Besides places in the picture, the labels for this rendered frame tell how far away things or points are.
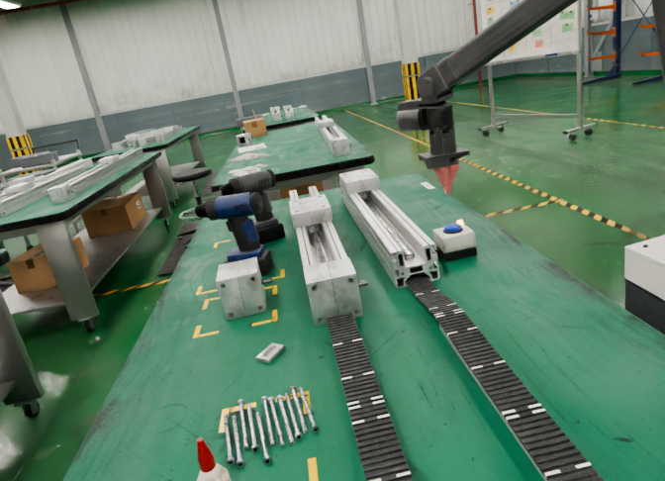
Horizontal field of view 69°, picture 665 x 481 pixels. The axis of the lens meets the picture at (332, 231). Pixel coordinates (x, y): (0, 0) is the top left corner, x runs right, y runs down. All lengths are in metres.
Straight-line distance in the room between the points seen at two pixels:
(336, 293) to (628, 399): 0.50
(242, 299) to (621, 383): 0.71
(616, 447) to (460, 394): 0.20
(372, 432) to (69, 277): 2.75
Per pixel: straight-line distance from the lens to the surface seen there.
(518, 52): 6.95
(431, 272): 1.13
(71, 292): 3.30
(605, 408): 0.76
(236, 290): 1.08
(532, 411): 0.69
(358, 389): 0.74
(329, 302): 0.97
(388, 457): 0.64
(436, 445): 0.69
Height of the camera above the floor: 1.25
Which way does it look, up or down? 18 degrees down
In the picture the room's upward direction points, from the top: 10 degrees counter-clockwise
